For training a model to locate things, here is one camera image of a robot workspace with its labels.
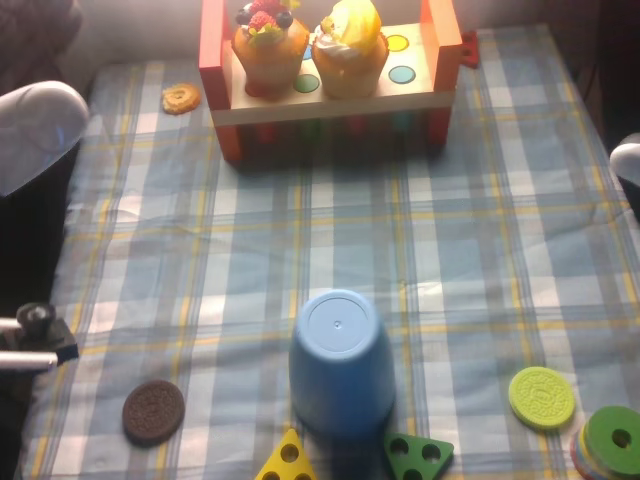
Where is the beige round biscuit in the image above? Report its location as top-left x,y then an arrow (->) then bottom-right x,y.
161,83 -> 202,116

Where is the black clamp with metal rods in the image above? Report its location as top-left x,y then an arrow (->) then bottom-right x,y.
0,302 -> 80,374

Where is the green sandwich cookie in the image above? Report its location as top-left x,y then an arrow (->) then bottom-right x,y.
508,366 -> 577,431

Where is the red triangle block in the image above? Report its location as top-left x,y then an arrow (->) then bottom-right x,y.
459,30 -> 480,69

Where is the green ring stack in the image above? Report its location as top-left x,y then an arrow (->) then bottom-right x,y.
569,405 -> 640,480

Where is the blue plaid tablecloth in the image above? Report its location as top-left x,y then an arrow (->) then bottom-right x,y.
19,24 -> 640,480

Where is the light blue plastic cup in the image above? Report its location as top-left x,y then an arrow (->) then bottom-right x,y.
288,288 -> 397,441

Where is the green triangle block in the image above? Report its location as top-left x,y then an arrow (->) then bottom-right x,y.
383,432 -> 455,480

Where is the berry cupcake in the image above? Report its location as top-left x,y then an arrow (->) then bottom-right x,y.
231,0 -> 311,99

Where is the yellow triangle block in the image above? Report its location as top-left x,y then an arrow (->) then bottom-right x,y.
254,428 -> 319,480

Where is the orange toy bed with dots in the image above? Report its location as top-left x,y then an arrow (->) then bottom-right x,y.
198,0 -> 464,162

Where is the brown chocolate cookie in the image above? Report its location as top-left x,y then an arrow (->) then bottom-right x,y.
122,379 -> 187,446

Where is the lemon cupcake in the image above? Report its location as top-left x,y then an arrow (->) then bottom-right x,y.
312,0 -> 390,100

